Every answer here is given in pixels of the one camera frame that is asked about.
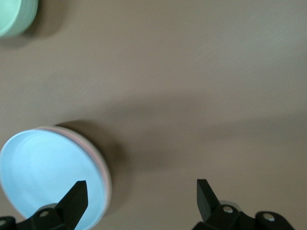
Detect brown table cover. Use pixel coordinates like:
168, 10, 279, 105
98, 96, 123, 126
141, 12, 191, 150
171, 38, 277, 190
0, 0, 307, 230

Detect beige plate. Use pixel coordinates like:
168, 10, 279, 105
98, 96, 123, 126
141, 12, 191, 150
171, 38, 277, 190
40, 125, 113, 213

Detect blue plate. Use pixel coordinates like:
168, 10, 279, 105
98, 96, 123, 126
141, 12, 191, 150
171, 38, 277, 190
0, 128, 106, 230

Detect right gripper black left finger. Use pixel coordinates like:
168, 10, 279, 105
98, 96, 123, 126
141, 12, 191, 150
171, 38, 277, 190
32, 180, 89, 230

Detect small green bowl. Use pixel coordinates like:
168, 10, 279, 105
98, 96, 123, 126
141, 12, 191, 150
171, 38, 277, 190
0, 0, 39, 39

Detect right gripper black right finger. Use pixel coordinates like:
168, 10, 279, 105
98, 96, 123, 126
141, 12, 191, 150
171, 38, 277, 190
194, 179, 255, 230

